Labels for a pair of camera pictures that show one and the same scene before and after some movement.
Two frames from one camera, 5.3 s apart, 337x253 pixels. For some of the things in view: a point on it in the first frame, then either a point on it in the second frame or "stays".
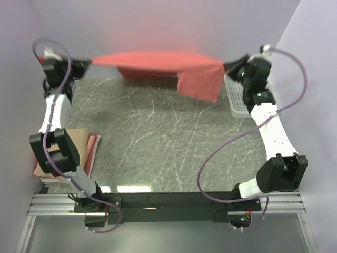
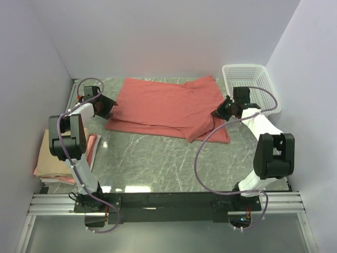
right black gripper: x=245 y=61 → x=228 y=100
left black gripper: x=80 y=66 → x=109 y=104
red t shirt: x=198 y=75 → x=183 y=108
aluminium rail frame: x=63 y=205 stays
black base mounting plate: x=168 y=205 stays
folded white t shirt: x=54 y=179 stays
